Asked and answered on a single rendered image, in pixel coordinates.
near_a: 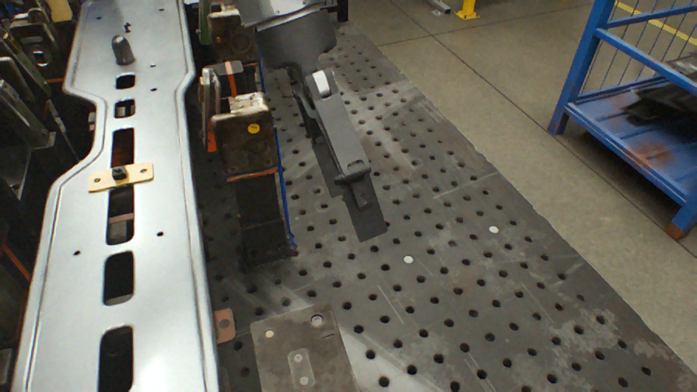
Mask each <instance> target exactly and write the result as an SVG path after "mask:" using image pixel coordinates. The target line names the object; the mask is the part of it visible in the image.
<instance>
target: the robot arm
mask: <svg viewBox="0 0 697 392"><path fill-rule="evenodd" d="M326 1H327V0H231V2H232V3H235V5H234V6H235V9H237V11H238V13H239V15H240V18H241V20H242V23H241V25H242V26H244V28H245V29H248V28H250V27H252V26H256V28H257V31H258V33H255V34H253V38H254V41H255V44H256V45H257V49H258V51H259V54H260V56H261V60H262V61H263V64H264V67H266V69H268V70H277V69H280V68H286V67H288V66H290V67H288V68H286V71H287V72H286V74H287V75H288V76H289V78H290V81H291V83H289V87H290V89H291V91H292V94H293V96H294V98H295V99H296V103H297V106H298V108H299V110H300V113H301V115H302V118H303V123H304V125H305V128H306V135H307V136H308V137H309V138H310V142H311V144H313V146H312V148H313V152H314V154H315V156H316V159H317V162H318V165H319V167H320V171H321V173H322V176H323V178H324V182H325V184H326V186H327V190H328V192H329V195H330V196H331V198H334V197H337V196H339V195H341V194H342V195H343V197H344V199H345V203H346V206H347V209H348V212H349V214H350V217H351V220H352V223H353V225H354V228H355V231H356V234H357V237H358V239H359V241H360V243H362V242H365V241H367V240H370V239H372V238H374V237H376V236H379V235H381V234H383V233H386V232H387V226H386V223H385V221H384V216H383V213H382V211H381V208H380V204H379V202H378V199H377V195H376V192H375V189H374V186H373V182H372V180H371V177H370V173H371V172H372V166H371V164H370V162H369V161H368V159H367V157H366V154H365V152H364V150H363V147H362V145H361V142H360V140H359V137H358V135H357V133H356V130H355V128H354V126H353V123H352V121H351V118H350V116H349V113H348V111H347V109H346V107H345V104H344V102H343V99H342V98H341V94H340V92H339V90H338V86H337V83H336V81H335V79H334V72H333V71H332V70H331V69H330V68H326V69H323V67H322V65H321V63H320V60H319V56H320V55H321V54H324V53H327V52H329V51H331V50H332V49H334V48H335V46H336V44H337V41H336V37H335V35H334V31H333V28H332V25H331V21H330V18H329V15H328V13H327V9H323V10H320V7H319V5H318V4H319V3H322V2H326ZM355 161H356V162H357V163H356V164H353V165H351V166H348V167H347V165H348V164H350V163H353V162H355Z"/></svg>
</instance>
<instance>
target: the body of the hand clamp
mask: <svg viewBox="0 0 697 392"><path fill-rule="evenodd" d="M48 19H49V20H50V22H49V23H47V22H46V23H33V24H31V22H30V19H29V17H28V13H25V14H19V15H16V16H15V18H14V20H13V21H12V24H11V26H10V28H9V33H10V34H11V35H12V36H13V37H14V38H15V39H16V41H17V42H18V43H19V45H20V46H21V47H22V48H21V50H22V51H23V53H24V54H25V55H26V56H27V57H28V59H29V60H30V61H31V62H32V64H33V65H34V66H35V67H36V69H37V70H38V71H39V73H40V74H41V75H42V76H43V77H44V78H45V80H46V81H47V82H48V84H49V85H50V86H51V88H52V91H51V97H50V100H51V102H52V104H53V105H54V108H55V110H56V111H57V113H58V116H59V117H60V119H61V122H62V123H63V125H64V126H65V134H66V136H67V138H68V140H69V141H70V143H71V145H72V148H73V149H74V151H75V153H76V155H77V156H78V158H79V160H80V161H79V162H82V161H83V160H84V159H85V158H86V157H87V156H88V155H89V153H90V151H91V149H92V143H93V139H92V136H91V134H90V133H89V129H90V125H89V110H88V107H86V106H84V105H82V104H79V103H75V102H72V101H71V100H68V99H67V98H66V97H65V94H64V93H63V91H62V84H63V81H64V77H65V70H66V67H67V64H68V57H69V56H68V53H67V51H66V49H65V46H64V44H63V43H62V40H61V38H60V36H59V34H58V31H57V29H56V27H55V24H54V22H53V20H52V18H51V17H49V18H48Z"/></svg>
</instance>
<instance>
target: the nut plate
mask: <svg viewBox="0 0 697 392"><path fill-rule="evenodd" d="M118 167H119V168H121V172H120V173H116V171H115V169H116V168H117V167H114V168H112V169H109V170H101V171H97V172H93V173H91V174H90V175H89V178H88V185H87V190H88V192H94V191H102V190H106V189H110V188H114V187H120V186H124V185H129V184H136V183H140V182H144V181H148V180H151V179H153V177H154V176H153V163H152V162H150V161H148V162H144V163H137V164H133V165H129V166H118ZM143 170H148V171H147V172H146V173H141V172H142V171H143ZM96 178H100V179H101V181H100V182H98V183H94V180H95V179H96Z"/></svg>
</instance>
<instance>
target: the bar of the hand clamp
mask: <svg viewBox="0 0 697 392"><path fill-rule="evenodd" d="M22 2H23V4H24V5H25V6H26V8H27V9H28V11H29V10H30V9H33V8H39V9H42V8H41V7H43V8H45V12H46V14H47V17H48V18H49V17H52V15H51V12H50V11H49V9H48V8H47V6H46V5H45V3H44V1H43V0H22Z"/></svg>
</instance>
